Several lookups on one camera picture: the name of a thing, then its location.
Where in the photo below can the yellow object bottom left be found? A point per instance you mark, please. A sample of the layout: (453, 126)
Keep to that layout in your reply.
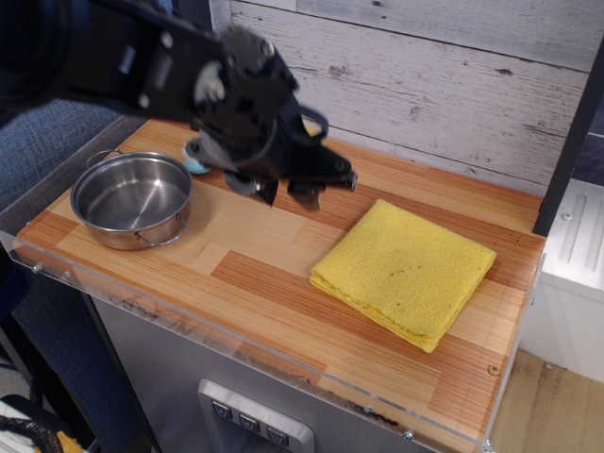
(68, 444)

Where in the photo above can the dark right upright post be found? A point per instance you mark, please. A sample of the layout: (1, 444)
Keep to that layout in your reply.
(576, 136)

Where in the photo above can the light blue scrub brush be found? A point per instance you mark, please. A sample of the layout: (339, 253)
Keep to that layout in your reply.
(193, 165)

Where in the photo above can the grey metal side rail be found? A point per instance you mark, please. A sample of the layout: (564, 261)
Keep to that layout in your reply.
(57, 182)

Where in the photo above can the silver dispenser button panel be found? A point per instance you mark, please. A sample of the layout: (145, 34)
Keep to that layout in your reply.
(238, 423)

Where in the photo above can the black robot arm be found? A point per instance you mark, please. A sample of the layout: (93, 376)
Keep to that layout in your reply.
(232, 86)

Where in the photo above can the clear acrylic edge guard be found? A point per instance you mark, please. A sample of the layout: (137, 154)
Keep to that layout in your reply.
(258, 306)

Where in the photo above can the stainless steel pot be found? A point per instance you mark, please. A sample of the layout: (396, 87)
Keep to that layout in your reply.
(134, 200)

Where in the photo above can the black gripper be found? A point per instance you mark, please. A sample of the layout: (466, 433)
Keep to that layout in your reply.
(291, 155)

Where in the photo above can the yellow potato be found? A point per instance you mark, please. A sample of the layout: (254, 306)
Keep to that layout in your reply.
(315, 132)

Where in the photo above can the white ribbed side cabinet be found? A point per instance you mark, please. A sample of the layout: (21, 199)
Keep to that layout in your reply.
(564, 322)

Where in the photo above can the folded yellow cloth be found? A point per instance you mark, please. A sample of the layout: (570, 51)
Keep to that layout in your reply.
(403, 272)

